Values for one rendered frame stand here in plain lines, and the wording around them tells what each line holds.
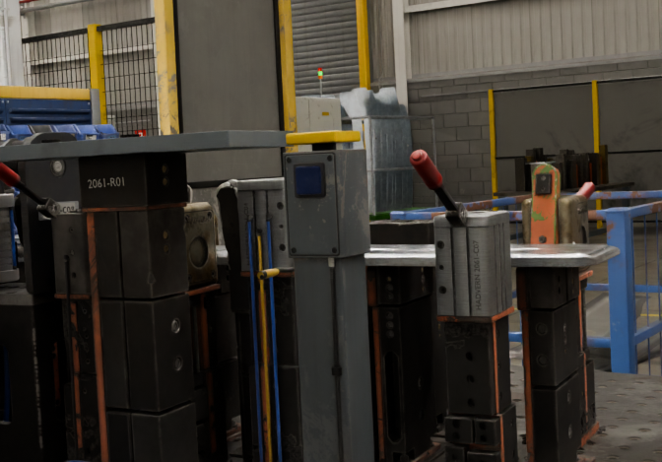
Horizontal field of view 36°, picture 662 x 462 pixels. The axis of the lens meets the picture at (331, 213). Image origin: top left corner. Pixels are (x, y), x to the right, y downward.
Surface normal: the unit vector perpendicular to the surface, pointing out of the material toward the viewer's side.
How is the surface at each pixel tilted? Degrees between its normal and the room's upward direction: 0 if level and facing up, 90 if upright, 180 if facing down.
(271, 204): 90
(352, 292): 90
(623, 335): 90
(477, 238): 90
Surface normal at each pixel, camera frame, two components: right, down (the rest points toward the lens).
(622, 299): -0.57, 0.07
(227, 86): 0.84, 0.00
